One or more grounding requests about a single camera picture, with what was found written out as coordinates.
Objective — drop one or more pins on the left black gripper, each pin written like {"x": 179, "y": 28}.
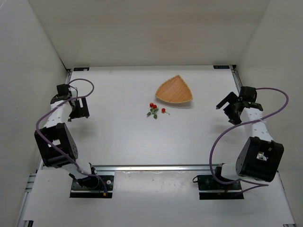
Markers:
{"x": 79, "y": 109}

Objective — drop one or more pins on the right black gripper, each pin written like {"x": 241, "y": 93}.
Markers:
{"x": 232, "y": 105}

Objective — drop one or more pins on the single red cherry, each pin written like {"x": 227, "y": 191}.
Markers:
{"x": 163, "y": 110}

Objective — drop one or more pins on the cherry sprig with leaves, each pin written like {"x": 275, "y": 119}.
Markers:
{"x": 153, "y": 111}

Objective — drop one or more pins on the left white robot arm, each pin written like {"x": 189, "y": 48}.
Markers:
{"x": 65, "y": 106}

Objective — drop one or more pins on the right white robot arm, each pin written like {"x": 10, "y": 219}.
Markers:
{"x": 261, "y": 155}

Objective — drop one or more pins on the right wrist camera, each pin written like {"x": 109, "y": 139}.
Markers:
{"x": 248, "y": 94}

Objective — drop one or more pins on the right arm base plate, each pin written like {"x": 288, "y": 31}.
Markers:
{"x": 210, "y": 189}

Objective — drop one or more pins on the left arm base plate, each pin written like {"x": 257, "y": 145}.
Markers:
{"x": 92, "y": 187}

